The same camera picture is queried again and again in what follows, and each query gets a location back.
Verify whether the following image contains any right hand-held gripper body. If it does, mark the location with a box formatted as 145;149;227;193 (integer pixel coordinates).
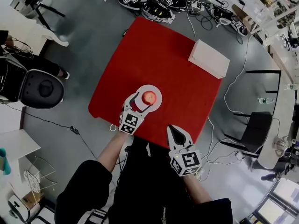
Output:
169;145;203;177

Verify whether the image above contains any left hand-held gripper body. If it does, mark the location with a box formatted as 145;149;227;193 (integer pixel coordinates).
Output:
118;106;144;135

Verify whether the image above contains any red apple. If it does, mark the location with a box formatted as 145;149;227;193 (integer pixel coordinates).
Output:
141;90;157;105

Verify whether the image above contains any white round plate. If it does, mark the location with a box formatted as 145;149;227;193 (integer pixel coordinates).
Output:
133;84;163;112

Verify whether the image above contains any person's left forearm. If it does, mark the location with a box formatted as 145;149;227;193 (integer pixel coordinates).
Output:
97;132;129;172

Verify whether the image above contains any person's right forearm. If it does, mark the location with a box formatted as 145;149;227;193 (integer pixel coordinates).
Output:
183;173;213;205

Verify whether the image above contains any person's black clothing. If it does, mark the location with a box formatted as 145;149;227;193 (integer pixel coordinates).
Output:
55;138;234;224

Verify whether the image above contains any red cloth covered table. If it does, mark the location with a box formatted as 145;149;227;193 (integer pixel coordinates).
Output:
88;16;231;150

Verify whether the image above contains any white rectangular box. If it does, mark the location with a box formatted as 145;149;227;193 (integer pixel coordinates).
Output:
188;39;230;79

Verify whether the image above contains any large black oval shell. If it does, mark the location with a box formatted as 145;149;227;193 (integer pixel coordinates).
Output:
20;69;65;108

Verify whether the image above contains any clear glass pitcher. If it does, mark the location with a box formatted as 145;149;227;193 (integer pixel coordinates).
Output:
274;135;290;157

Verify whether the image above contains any pile of black white shells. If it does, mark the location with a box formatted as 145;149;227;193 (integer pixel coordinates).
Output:
100;0;201;24

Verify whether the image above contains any long white table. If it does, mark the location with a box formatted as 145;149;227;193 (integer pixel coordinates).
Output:
245;43;296;170

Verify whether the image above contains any white side table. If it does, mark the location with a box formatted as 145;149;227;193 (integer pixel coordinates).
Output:
0;129;42;160

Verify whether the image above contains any small cardboard box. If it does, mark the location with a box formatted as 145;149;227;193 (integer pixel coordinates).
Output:
22;191;45;207

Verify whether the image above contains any black white patterned device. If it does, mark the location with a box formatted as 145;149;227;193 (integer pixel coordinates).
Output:
230;20;249;36

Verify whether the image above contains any white carved leg table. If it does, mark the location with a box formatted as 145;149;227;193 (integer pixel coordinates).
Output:
0;0;70;135

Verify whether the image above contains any black leg chair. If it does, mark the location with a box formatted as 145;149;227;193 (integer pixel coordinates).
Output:
14;0;66;31

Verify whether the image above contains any teal rolled mat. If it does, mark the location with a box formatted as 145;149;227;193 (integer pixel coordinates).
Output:
0;148;12;176

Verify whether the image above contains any brown cardboard box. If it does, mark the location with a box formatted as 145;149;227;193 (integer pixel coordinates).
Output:
231;3;252;25

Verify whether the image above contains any white black equipment case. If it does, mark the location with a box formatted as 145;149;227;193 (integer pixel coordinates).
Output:
8;194;41;222

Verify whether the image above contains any black office chair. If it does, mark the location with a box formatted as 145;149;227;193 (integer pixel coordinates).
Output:
281;29;299;49

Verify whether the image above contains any white shelf unit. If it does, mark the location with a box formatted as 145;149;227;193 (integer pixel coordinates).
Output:
210;0;299;46

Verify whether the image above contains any black floor cable with adapter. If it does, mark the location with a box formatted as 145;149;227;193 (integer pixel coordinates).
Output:
4;103;99;161

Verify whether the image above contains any long white cable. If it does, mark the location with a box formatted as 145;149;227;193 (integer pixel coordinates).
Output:
223;35;252;116

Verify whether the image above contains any black white striped strap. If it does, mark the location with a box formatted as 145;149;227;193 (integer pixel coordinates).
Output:
87;209;110;224

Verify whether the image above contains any gold wire rack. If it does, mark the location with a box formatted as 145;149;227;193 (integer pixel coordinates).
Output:
23;156;58;195

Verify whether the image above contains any tangle of black cables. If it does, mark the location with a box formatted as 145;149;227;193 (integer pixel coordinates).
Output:
186;0;234;30

